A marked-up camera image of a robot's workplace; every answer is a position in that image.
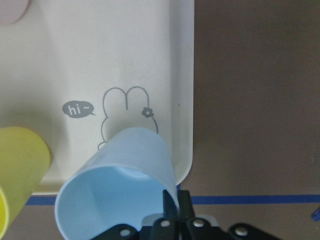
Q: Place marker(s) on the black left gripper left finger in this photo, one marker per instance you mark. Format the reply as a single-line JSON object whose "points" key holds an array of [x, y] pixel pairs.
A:
{"points": [[166, 227]]}

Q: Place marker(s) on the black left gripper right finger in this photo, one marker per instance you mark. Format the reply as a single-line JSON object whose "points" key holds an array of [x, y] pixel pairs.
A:
{"points": [[192, 226]]}

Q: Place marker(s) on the light blue plastic cup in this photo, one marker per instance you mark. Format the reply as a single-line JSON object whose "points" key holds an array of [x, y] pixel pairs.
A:
{"points": [[122, 183]]}

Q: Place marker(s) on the yellow plastic cup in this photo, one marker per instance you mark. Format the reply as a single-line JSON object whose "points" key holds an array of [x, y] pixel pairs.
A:
{"points": [[24, 160]]}

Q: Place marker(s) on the pink plastic cup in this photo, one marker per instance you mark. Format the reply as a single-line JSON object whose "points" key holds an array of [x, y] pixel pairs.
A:
{"points": [[12, 10]]}

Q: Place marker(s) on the brown paper table cover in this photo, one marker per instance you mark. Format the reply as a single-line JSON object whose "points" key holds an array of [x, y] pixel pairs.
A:
{"points": [[256, 114]]}

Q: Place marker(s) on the cream rabbit print tray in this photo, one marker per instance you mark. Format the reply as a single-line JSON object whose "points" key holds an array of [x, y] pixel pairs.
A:
{"points": [[78, 71]]}

